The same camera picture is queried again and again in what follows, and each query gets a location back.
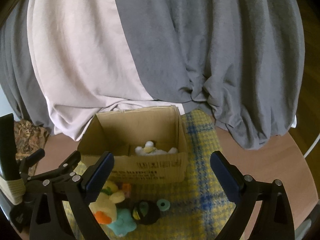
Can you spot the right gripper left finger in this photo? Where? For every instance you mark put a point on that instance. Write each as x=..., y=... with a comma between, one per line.
x=50, y=189

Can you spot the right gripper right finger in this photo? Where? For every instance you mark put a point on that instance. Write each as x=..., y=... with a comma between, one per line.
x=274, y=220

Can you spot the yellow duck plush toy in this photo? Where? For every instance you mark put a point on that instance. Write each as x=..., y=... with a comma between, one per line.
x=104, y=208

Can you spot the teal cloud plush toy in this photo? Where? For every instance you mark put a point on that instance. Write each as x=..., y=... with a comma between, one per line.
x=124, y=223

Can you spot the black green ball toy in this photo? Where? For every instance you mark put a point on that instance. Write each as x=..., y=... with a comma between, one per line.
x=146, y=212

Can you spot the colourful four cube block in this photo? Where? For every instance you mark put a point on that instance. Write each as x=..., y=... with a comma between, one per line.
x=126, y=188

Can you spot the brown patterned cloth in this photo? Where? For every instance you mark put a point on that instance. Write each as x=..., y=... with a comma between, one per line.
x=28, y=138

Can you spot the yellow blue plaid mat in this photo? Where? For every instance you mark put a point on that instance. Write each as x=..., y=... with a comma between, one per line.
x=196, y=208

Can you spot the white pompom plush toy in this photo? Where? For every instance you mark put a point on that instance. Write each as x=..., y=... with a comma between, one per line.
x=149, y=149

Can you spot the cardboard box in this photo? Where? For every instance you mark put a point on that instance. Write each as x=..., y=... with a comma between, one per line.
x=120, y=132

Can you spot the white bed sheet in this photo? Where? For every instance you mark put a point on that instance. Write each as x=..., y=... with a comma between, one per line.
x=82, y=62

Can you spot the grey bed blanket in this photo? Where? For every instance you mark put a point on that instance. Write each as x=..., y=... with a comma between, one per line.
x=240, y=61

